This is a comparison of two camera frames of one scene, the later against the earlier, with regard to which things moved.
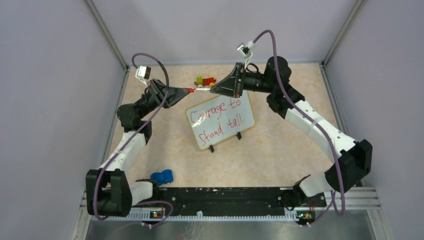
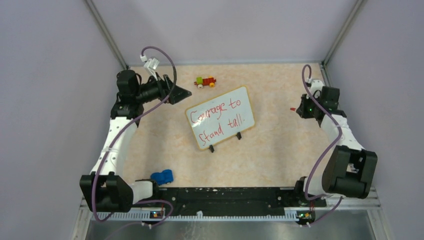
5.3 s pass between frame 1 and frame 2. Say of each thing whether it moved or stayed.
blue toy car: stayed
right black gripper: moved
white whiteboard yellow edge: stayed
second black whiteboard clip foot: stayed
